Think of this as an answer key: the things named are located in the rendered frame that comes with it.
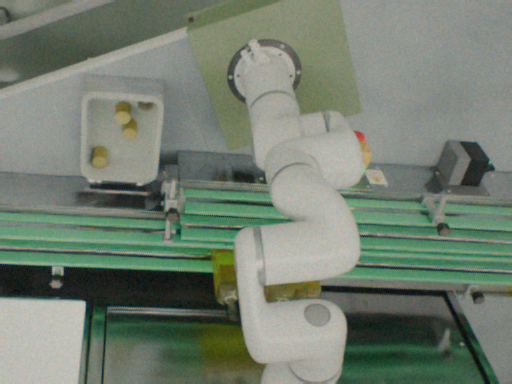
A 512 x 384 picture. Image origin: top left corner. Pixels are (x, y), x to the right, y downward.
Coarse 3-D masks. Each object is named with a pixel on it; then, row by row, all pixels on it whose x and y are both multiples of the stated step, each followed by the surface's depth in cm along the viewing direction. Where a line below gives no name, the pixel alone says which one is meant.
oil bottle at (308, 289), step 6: (300, 282) 149; (306, 282) 149; (312, 282) 150; (318, 282) 150; (300, 288) 148; (306, 288) 148; (312, 288) 148; (318, 288) 148; (300, 294) 147; (306, 294) 147; (312, 294) 147; (318, 294) 148
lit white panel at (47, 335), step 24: (0, 312) 152; (24, 312) 152; (48, 312) 153; (72, 312) 154; (0, 336) 146; (24, 336) 147; (48, 336) 148; (72, 336) 148; (0, 360) 141; (24, 360) 142; (48, 360) 143; (72, 360) 143
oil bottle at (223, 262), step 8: (216, 248) 155; (224, 248) 155; (216, 256) 153; (224, 256) 153; (232, 256) 153; (216, 264) 151; (224, 264) 151; (232, 264) 151; (216, 272) 150; (224, 272) 149; (232, 272) 149; (216, 280) 149; (224, 280) 146; (232, 280) 147; (216, 288) 149; (224, 288) 145; (232, 288) 145; (216, 296) 148; (224, 296) 145; (224, 304) 147
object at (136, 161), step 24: (96, 96) 143; (120, 96) 143; (144, 96) 144; (96, 120) 154; (144, 120) 155; (96, 144) 158; (120, 144) 158; (144, 144) 159; (96, 168) 157; (120, 168) 158; (144, 168) 159
